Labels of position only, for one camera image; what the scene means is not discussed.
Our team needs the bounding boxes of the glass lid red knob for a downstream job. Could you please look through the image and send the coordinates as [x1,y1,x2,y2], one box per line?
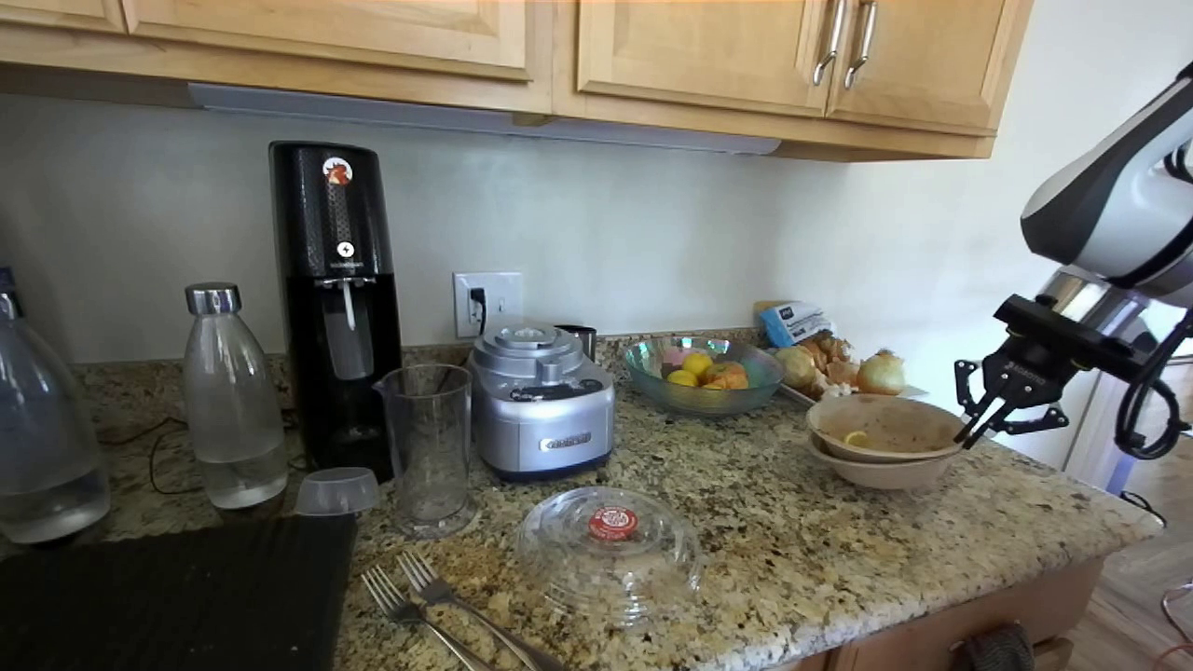
[516,483,705,629]

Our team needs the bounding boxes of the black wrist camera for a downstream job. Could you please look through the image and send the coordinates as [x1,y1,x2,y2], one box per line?
[993,290,1168,383]

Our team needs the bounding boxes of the blue white snack bag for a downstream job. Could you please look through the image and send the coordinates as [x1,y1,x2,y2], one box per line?
[754,296,840,353]

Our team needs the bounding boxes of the white rectangular plate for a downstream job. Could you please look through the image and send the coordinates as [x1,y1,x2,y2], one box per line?
[777,376,928,422]

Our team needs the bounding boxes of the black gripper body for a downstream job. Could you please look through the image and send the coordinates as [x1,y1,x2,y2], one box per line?
[983,350,1061,409]

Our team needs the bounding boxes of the large clear bottle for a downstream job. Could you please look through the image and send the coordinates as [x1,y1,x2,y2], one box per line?
[0,266,112,550]

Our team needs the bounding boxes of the blue-green glass bowl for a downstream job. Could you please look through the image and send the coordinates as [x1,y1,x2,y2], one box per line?
[619,332,785,422]

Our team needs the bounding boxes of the metal cabinet handle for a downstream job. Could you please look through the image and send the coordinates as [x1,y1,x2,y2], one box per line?
[844,0,885,89]
[810,0,851,89]

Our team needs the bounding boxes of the white wall outlet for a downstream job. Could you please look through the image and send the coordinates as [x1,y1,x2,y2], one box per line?
[447,269,528,343]

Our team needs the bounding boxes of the small clear bottle silver cap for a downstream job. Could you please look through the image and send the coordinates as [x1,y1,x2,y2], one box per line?
[179,279,292,514]

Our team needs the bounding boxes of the large yellow onion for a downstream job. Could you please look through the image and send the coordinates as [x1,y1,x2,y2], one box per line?
[854,346,911,403]

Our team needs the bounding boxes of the wooden base cabinets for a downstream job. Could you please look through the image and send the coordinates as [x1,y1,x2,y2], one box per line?
[794,555,1112,671]

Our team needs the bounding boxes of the black soda maker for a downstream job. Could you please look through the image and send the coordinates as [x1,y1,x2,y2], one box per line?
[267,138,405,486]

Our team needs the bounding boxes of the stainless steel cup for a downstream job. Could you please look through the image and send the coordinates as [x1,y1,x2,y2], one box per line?
[553,321,603,367]

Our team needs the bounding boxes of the wooden upper cabinets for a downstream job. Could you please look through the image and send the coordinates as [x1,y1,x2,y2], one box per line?
[0,0,1038,166]

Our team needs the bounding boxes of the beige ceramic bowl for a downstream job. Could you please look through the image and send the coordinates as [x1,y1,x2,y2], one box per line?
[800,391,968,465]
[810,440,963,492]

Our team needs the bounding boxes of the orange fruit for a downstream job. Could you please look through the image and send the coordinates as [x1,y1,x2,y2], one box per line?
[705,357,758,394]

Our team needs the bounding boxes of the metal fork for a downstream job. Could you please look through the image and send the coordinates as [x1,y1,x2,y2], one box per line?
[391,552,562,671]
[357,567,480,671]

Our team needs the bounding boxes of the silver food processor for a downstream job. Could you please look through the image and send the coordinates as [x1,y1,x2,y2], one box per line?
[465,321,619,486]

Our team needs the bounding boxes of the brown shallot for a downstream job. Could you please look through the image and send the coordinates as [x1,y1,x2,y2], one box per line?
[814,332,864,381]

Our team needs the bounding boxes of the clear plastic pitcher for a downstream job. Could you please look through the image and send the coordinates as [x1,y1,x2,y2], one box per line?
[370,357,480,542]

